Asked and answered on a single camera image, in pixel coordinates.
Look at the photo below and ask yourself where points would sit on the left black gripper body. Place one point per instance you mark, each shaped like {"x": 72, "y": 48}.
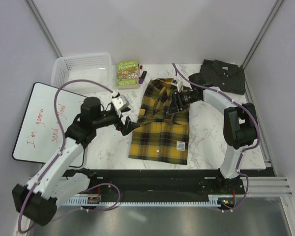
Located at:
{"x": 120, "y": 127}

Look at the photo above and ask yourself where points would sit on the white slotted cable duct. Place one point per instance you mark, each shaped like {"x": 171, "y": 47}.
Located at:
{"x": 93, "y": 201}

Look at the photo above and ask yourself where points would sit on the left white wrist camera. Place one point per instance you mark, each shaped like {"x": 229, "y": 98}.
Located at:
{"x": 120, "y": 104}

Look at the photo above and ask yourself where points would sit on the purple highlighter marker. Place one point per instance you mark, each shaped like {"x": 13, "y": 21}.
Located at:
{"x": 142, "y": 77}

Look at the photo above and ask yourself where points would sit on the right aluminium corner post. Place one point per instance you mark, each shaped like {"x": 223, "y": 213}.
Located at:
{"x": 262, "y": 32}

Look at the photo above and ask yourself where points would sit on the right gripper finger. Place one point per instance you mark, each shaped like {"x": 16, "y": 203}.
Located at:
{"x": 173, "y": 108}
{"x": 174, "y": 97}

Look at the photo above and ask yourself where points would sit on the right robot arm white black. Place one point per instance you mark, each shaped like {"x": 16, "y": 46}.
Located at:
{"x": 240, "y": 126}

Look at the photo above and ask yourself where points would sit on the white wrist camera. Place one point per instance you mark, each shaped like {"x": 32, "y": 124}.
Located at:
{"x": 179, "y": 84}
{"x": 120, "y": 104}

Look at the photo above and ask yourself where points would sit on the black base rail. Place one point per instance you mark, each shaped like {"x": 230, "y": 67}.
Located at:
{"x": 162, "y": 185}

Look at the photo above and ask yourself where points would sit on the green treehouse book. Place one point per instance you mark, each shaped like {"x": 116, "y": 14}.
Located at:
{"x": 127, "y": 76}

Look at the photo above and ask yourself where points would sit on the yellow plaid long sleeve shirt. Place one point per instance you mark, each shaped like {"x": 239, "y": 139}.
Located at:
{"x": 160, "y": 137}

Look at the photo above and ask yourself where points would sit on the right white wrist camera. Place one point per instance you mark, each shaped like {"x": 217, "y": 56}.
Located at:
{"x": 179, "y": 84}

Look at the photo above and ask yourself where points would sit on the white plastic basket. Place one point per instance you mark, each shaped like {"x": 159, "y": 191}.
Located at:
{"x": 93, "y": 67}

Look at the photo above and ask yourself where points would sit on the folded dark striped shirt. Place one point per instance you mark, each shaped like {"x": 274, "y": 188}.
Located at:
{"x": 228, "y": 77}

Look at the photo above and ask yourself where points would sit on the aluminium corner post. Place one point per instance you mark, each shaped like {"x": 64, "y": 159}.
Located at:
{"x": 262, "y": 32}
{"x": 44, "y": 28}

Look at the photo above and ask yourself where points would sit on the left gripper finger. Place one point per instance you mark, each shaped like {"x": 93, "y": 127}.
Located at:
{"x": 133, "y": 126}
{"x": 128, "y": 122}

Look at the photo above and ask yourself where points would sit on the left aluminium corner post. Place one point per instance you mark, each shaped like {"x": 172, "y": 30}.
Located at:
{"x": 44, "y": 28}

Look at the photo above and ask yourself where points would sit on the whiteboard with red writing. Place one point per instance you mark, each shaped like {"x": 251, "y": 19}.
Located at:
{"x": 39, "y": 135}

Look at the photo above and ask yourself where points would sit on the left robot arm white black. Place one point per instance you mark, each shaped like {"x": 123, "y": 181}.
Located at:
{"x": 39, "y": 199}

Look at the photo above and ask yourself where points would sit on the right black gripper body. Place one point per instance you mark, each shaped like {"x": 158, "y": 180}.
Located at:
{"x": 182, "y": 101}

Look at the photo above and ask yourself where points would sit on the red capped marker pen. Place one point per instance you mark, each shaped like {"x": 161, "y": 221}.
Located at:
{"x": 140, "y": 71}

